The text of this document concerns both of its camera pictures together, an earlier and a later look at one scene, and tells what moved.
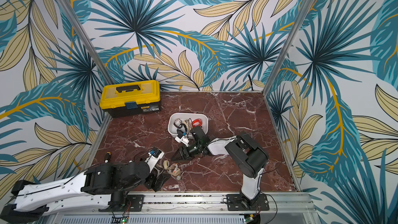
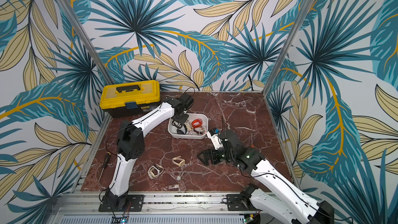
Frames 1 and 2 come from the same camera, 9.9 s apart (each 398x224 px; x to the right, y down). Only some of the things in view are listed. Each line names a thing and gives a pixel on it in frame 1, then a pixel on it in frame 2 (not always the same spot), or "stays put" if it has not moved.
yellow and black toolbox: [129, 98] stays put
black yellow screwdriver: [107, 156] stays put
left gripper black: [152, 185] -> [182, 121]
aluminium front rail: [201, 208] stays put
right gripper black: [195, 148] -> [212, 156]
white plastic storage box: [186, 122] stays put
